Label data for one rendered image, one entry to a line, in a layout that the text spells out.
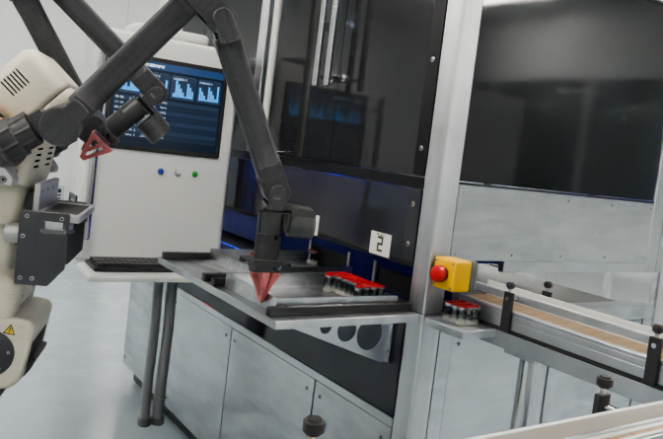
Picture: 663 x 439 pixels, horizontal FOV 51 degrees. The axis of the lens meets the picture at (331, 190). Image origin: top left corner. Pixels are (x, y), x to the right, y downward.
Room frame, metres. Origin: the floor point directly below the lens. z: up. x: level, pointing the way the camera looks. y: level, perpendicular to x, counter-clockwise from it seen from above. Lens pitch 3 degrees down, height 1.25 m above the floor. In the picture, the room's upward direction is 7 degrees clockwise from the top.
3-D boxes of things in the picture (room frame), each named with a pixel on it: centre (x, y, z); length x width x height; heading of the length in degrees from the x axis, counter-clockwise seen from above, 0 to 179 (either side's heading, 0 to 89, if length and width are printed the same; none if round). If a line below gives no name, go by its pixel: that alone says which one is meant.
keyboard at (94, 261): (2.20, 0.54, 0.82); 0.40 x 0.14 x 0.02; 121
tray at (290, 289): (1.69, 0.02, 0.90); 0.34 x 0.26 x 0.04; 124
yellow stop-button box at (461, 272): (1.62, -0.31, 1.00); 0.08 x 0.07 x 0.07; 125
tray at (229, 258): (2.03, 0.12, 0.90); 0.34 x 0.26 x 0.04; 125
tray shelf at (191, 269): (1.86, 0.08, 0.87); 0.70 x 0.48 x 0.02; 35
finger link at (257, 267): (1.53, 0.14, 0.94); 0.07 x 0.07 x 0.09; 34
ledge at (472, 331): (1.63, -0.35, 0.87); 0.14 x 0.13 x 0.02; 125
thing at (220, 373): (2.78, -0.08, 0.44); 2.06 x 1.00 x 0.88; 35
